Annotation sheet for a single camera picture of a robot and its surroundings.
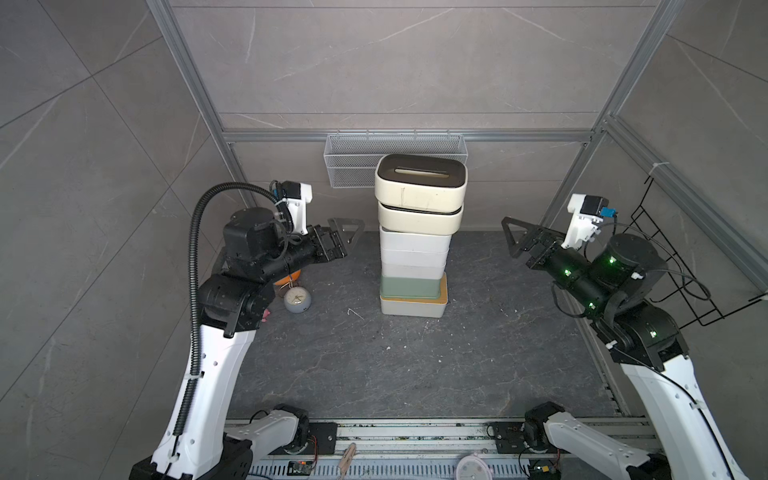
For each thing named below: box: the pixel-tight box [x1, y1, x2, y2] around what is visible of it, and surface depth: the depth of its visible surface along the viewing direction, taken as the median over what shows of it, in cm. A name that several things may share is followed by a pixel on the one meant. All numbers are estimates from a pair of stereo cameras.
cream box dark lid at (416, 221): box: [377, 201, 464, 235], surface depth 67 cm
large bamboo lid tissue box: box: [380, 272, 449, 318], surface depth 92 cm
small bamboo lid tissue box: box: [381, 263, 446, 279], surface depth 81 cm
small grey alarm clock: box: [284, 286, 312, 313], surface depth 97 cm
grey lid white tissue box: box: [379, 225, 453, 254], surface depth 73 cm
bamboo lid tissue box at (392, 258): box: [381, 248, 449, 269], surface depth 78 cm
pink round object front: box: [455, 452, 493, 480], surface depth 69 cm
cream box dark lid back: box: [375, 154, 468, 209], surface depth 62 cm
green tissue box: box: [380, 274, 442, 299], surface depth 89 cm
